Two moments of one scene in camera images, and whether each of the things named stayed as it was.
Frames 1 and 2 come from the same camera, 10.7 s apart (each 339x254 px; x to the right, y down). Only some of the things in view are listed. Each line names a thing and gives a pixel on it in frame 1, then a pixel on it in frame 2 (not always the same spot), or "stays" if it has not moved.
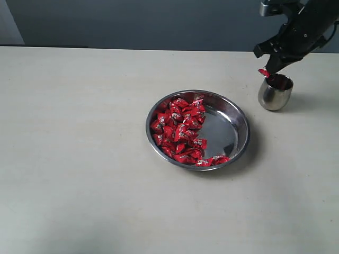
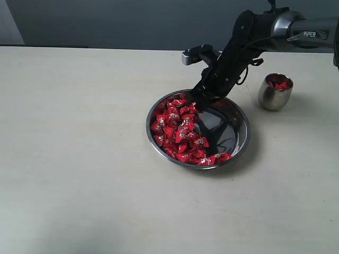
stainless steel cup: [274, 93] stays
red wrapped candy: [157, 127] stays
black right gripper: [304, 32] to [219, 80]
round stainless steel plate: [226, 127] stays
